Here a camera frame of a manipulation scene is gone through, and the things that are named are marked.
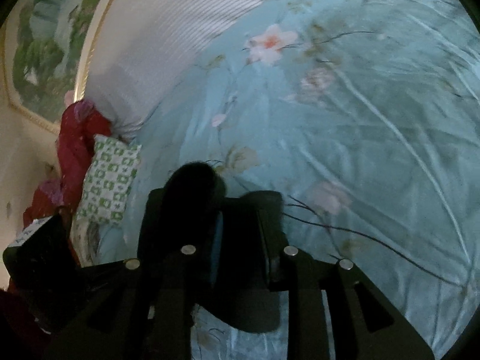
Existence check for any gold framed landscape painting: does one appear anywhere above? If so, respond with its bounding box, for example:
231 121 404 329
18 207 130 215
0 0 136 133

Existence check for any light blue floral blanket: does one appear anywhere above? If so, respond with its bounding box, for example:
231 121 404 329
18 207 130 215
71 0 480 360

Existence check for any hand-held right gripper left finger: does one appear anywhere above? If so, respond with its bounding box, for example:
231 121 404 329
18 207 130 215
45 191 227 360

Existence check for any green checked pillow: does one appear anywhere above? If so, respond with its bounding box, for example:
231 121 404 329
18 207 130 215
77 134 143 227

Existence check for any red patterned cloth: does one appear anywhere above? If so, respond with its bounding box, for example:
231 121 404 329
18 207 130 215
22 99 113 227

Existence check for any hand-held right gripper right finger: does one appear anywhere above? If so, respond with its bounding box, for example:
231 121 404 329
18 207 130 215
258 202 436 360

